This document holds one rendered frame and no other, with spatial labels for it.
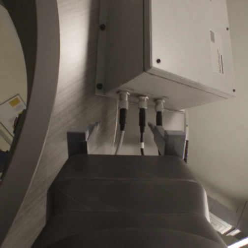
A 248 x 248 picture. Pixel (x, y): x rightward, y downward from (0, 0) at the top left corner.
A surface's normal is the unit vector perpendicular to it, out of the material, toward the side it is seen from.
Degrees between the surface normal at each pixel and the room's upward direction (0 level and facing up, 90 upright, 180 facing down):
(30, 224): 90
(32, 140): 90
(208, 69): 90
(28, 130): 90
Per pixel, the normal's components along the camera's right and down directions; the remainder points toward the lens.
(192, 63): 0.52, -0.11
